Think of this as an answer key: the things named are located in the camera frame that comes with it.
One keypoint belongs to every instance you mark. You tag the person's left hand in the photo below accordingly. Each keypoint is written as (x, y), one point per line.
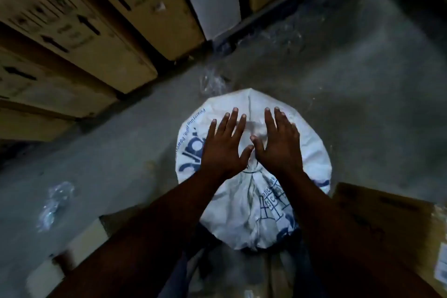
(220, 154)

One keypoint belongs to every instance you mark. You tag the person's right hand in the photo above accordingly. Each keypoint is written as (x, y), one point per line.
(279, 151)

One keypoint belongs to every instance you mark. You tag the white woven sack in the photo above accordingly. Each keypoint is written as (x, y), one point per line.
(244, 210)

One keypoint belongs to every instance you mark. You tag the person's right forearm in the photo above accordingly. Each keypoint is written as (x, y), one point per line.
(342, 245)

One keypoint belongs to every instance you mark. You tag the person's left forearm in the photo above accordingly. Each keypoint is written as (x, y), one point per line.
(150, 238)

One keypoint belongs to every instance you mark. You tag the person's left leg in jeans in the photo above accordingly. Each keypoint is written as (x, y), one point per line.
(174, 280)

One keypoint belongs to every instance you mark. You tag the crumpled clear plastic scrap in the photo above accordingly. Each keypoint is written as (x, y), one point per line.
(56, 203)
(213, 81)

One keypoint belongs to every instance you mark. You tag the brown cardboard box with tape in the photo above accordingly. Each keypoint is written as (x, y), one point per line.
(401, 224)

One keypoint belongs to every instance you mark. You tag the row of tall cardboard boxes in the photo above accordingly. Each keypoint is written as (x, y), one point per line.
(87, 46)

